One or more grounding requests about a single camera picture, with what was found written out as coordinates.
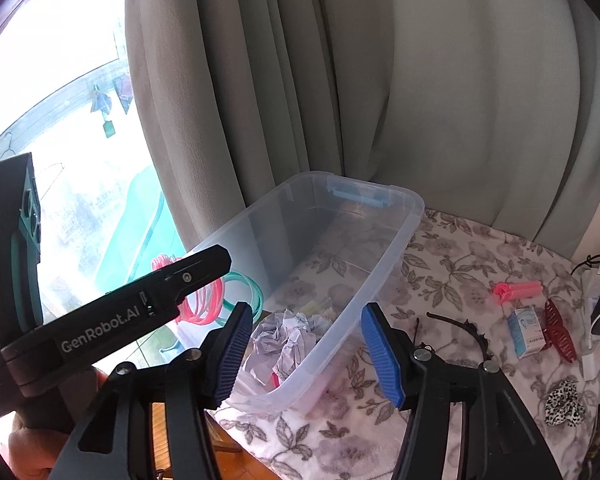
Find grey-green curtain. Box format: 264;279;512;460
122;0;600;271

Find small blue white box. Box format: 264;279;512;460
507;307;548;359

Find bundle of pink bangles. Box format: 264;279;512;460
151;254;226;328

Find leopard print scrunchie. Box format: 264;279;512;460
544;380;587;427

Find grey floral blanket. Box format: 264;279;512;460
207;207;600;480

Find dark red hair claw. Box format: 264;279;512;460
544;298;577;362

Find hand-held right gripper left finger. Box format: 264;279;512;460
55;301;254;480

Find white paper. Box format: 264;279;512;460
242;309;337;391

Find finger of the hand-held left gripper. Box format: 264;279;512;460
105;244;232;312

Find hanging clothes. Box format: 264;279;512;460
89;74;136;137

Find teal plastic tub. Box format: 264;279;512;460
94;162;187;292

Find black studded headband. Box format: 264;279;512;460
414;312;497;361

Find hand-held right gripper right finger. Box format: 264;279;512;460
361;301;563;480

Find black cable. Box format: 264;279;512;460
570;254;600;281

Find clear plastic container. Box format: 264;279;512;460
185;171;426;415

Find person's left hand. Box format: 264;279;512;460
5;367;108;480

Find set of teal bangles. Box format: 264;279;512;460
177;271;265;323

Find white power strip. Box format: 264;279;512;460
582;265;600;356

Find pink hair roller clip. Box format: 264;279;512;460
490;281;546;307

